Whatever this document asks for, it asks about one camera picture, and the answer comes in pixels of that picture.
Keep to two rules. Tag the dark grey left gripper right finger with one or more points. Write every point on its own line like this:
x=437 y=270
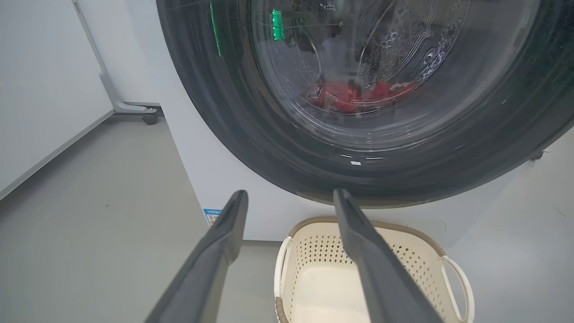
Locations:
x=381 y=278

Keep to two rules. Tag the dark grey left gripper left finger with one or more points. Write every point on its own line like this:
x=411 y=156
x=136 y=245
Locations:
x=202 y=273

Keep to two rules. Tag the round dark glass washer door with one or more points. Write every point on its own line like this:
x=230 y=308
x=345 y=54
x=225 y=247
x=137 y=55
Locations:
x=251 y=148

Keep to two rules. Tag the red white-striped garment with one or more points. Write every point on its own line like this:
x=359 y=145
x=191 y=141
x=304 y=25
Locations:
x=341 y=96

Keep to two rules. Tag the cream perforated laundry basket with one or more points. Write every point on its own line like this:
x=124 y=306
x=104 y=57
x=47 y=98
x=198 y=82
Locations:
x=314 y=287

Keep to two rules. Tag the white front-loading washing machine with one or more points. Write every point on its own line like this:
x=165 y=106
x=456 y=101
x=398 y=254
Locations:
x=251 y=211

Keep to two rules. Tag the blue energy label sticker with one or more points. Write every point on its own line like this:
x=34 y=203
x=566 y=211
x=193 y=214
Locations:
x=210 y=216

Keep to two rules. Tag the grey wheeled stand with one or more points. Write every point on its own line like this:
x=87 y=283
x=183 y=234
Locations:
x=107 y=87

